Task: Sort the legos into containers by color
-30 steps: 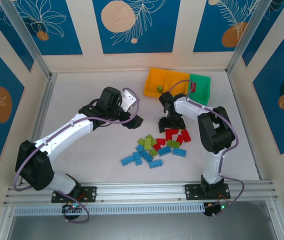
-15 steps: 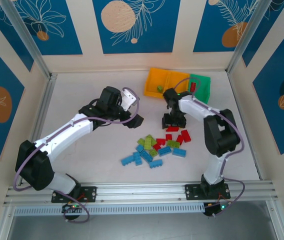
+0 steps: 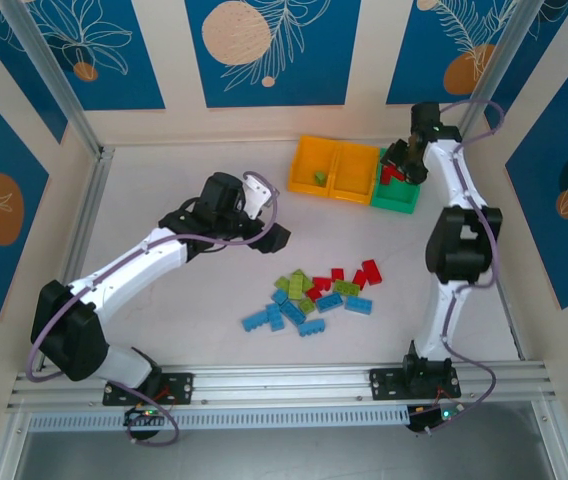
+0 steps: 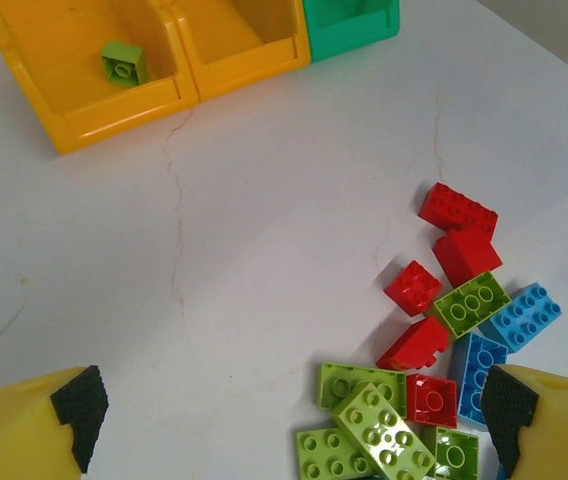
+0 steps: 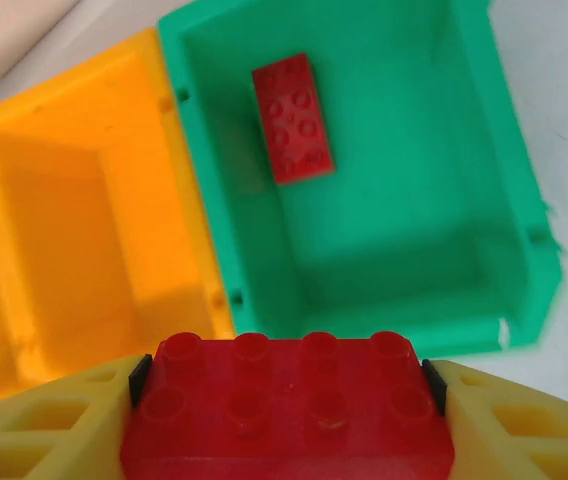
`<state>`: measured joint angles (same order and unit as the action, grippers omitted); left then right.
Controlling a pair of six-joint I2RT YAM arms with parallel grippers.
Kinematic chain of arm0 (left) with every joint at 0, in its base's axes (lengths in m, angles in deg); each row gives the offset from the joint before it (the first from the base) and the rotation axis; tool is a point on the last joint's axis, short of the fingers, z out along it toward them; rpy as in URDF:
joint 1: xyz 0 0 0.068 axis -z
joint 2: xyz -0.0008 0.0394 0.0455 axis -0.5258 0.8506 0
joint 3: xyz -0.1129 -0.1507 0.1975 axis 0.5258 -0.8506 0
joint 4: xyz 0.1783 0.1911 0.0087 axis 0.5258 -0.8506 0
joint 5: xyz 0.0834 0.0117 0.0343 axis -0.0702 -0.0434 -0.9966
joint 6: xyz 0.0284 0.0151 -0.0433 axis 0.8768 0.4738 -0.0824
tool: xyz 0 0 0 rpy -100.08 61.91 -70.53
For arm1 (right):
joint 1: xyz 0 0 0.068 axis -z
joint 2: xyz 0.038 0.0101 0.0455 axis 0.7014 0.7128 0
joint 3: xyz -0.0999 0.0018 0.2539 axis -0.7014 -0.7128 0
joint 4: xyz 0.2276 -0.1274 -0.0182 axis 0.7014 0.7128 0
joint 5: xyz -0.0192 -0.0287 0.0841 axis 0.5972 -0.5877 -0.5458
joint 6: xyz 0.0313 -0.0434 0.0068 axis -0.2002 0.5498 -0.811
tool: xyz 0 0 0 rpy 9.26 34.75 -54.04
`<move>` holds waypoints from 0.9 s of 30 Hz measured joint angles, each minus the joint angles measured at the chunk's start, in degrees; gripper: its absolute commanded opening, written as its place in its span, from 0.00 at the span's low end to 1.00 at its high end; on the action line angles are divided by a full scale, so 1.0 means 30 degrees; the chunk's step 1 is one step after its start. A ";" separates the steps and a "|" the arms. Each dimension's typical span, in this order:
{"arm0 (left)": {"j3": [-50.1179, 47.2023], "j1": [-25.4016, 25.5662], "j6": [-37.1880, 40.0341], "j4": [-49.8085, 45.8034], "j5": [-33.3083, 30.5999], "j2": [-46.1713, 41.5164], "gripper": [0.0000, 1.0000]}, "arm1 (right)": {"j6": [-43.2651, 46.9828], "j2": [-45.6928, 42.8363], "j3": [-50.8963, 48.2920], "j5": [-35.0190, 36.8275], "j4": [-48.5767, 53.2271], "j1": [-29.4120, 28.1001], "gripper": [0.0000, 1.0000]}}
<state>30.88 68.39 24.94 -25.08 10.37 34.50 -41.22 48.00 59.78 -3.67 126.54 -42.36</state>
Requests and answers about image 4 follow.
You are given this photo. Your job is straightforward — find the light blue long lego brick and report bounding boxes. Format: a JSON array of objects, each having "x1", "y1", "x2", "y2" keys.
[{"x1": 477, "y1": 282, "x2": 563, "y2": 355}]

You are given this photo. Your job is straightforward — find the red long lego brick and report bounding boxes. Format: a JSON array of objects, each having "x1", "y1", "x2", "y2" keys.
[{"x1": 417, "y1": 181, "x2": 499, "y2": 236}]

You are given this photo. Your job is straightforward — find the green plastic bin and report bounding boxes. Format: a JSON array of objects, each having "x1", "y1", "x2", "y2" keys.
[{"x1": 302, "y1": 0, "x2": 401, "y2": 65}]

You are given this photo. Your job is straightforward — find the yellow plastic bin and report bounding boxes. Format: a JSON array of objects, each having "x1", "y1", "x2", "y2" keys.
[
  {"x1": 156, "y1": 0, "x2": 313, "y2": 104},
  {"x1": 0, "y1": 0, "x2": 200, "y2": 155}
]

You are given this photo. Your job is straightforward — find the red square lego brick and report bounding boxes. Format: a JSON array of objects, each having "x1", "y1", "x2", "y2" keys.
[
  {"x1": 383, "y1": 259, "x2": 444, "y2": 318},
  {"x1": 405, "y1": 373, "x2": 459, "y2": 430}
]

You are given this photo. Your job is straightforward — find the green long lego brick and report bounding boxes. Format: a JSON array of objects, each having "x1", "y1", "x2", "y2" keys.
[
  {"x1": 432, "y1": 271, "x2": 513, "y2": 340},
  {"x1": 295, "y1": 427, "x2": 380, "y2": 480},
  {"x1": 332, "y1": 381, "x2": 437, "y2": 480},
  {"x1": 317, "y1": 361, "x2": 408, "y2": 421}
]

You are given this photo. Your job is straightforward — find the green square lego brick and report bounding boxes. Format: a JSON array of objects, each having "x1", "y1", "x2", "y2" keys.
[
  {"x1": 423, "y1": 425, "x2": 480, "y2": 480},
  {"x1": 101, "y1": 41, "x2": 149, "y2": 89}
]

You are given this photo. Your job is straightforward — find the red sloped lego brick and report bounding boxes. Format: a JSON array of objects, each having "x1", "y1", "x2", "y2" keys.
[{"x1": 375, "y1": 315, "x2": 453, "y2": 372}]

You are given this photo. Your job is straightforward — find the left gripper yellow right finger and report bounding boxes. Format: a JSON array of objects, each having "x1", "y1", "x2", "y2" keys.
[{"x1": 480, "y1": 363, "x2": 568, "y2": 480}]

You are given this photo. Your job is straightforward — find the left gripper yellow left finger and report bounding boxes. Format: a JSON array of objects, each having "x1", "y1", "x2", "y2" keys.
[{"x1": 0, "y1": 364, "x2": 110, "y2": 480}]

